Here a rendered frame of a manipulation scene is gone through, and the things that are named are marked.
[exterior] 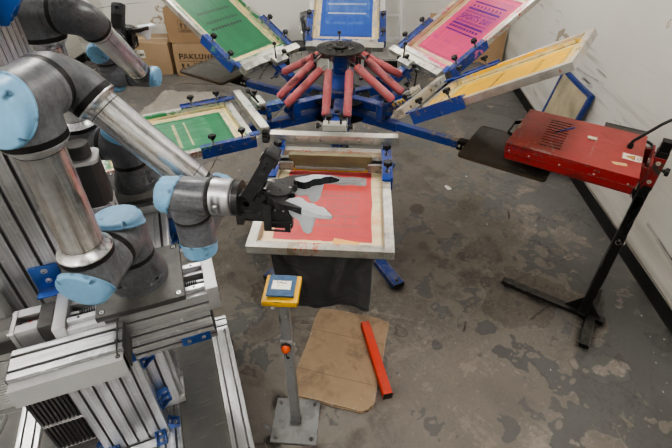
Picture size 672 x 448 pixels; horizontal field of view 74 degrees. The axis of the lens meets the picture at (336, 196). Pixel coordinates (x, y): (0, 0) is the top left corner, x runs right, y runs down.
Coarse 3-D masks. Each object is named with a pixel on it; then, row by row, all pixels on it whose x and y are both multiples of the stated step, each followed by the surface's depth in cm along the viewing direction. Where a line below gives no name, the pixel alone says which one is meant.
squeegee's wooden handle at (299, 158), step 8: (296, 152) 217; (304, 152) 217; (312, 152) 217; (296, 160) 217; (304, 160) 217; (312, 160) 217; (320, 160) 217; (328, 160) 216; (336, 160) 216; (344, 160) 216; (352, 160) 215; (360, 160) 215; (368, 160) 215
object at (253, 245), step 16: (384, 192) 202; (384, 208) 192; (256, 224) 184; (384, 224) 184; (256, 240) 176; (384, 240) 176; (336, 256) 173; (352, 256) 172; (368, 256) 172; (384, 256) 172
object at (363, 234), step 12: (360, 192) 208; (360, 204) 200; (360, 216) 193; (324, 228) 187; (336, 228) 187; (348, 228) 187; (360, 228) 187; (324, 240) 181; (348, 240) 181; (360, 240) 181
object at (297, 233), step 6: (294, 174) 220; (300, 174) 220; (312, 174) 220; (324, 174) 220; (324, 186) 212; (276, 228) 187; (282, 228) 187; (294, 228) 187; (300, 228) 187; (318, 228) 187; (276, 234) 184; (282, 234) 184; (288, 234) 184; (294, 234) 184; (300, 234) 184; (306, 234) 184; (312, 234) 184; (318, 234) 184
